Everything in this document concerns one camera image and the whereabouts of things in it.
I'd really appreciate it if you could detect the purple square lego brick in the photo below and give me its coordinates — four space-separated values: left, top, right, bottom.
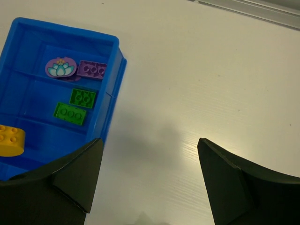
76 60 107 80

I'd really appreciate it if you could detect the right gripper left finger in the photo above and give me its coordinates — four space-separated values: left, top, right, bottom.
0 138 104 225

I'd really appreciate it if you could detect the green sloped lego brick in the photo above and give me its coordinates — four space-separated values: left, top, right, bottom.
69 89 96 109

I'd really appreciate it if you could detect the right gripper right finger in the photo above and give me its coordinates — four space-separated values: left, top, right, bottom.
197 138 300 225

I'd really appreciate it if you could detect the blue divided plastic bin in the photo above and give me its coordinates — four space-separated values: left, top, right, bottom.
0 17 127 180

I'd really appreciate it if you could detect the purple round lego piece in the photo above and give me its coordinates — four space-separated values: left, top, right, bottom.
45 57 77 78

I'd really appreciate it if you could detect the yellow oval lego piece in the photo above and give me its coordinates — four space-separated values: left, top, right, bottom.
0 125 26 157

